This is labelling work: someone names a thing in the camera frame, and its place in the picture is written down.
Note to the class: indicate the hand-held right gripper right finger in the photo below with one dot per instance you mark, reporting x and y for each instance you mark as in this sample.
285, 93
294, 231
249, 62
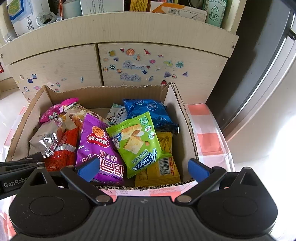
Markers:
196, 170

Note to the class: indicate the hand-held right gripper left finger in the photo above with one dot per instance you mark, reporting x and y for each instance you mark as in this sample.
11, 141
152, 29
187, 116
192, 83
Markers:
89, 169

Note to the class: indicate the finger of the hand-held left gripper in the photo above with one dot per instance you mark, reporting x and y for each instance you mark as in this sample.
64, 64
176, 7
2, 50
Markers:
34, 157
18, 167

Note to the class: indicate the silver snack packet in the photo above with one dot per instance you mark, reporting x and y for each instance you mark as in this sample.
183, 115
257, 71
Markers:
44, 136

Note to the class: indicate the purple snack packet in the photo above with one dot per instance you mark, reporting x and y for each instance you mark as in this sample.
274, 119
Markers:
94, 143

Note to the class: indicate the red snack packet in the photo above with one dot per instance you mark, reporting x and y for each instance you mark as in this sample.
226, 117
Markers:
66, 150

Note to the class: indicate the yellow barcode snack packet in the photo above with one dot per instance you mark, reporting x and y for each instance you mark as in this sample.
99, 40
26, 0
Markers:
166, 166

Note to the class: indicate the pink snack packet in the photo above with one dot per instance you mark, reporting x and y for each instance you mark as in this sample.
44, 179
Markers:
55, 111

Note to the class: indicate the cream croissant snack packet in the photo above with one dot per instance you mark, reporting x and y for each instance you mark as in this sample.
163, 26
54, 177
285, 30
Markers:
81, 114

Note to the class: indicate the green snack packet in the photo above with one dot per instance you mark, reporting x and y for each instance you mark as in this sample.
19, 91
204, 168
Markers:
136, 139

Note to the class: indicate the white teal snack packet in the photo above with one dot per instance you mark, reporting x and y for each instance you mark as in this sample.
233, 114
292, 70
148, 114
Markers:
116, 113

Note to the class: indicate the blue foil snack packet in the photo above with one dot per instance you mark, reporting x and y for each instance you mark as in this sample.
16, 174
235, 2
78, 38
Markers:
150, 111

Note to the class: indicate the cardboard box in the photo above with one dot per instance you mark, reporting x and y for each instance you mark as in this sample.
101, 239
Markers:
104, 95

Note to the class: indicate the orange white checked tablecloth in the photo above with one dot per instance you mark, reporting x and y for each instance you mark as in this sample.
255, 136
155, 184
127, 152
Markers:
208, 139

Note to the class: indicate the beige stickered wooden cabinet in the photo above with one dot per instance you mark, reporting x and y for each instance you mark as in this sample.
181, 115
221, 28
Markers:
57, 64

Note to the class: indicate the grey refrigerator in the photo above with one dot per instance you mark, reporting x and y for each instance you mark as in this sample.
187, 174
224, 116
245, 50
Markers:
254, 69

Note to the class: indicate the white blue box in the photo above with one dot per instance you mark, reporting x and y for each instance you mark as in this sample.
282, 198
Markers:
22, 18

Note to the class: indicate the orange white box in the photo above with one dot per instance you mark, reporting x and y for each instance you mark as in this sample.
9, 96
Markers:
180, 12

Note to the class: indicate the green label glass bottle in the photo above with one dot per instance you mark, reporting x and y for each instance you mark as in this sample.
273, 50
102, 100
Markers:
215, 11

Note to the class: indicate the white printed box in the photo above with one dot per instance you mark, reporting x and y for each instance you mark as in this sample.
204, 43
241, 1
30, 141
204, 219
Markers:
99, 7

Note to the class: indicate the yellow box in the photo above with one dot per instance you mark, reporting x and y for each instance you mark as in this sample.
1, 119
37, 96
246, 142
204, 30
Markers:
138, 5

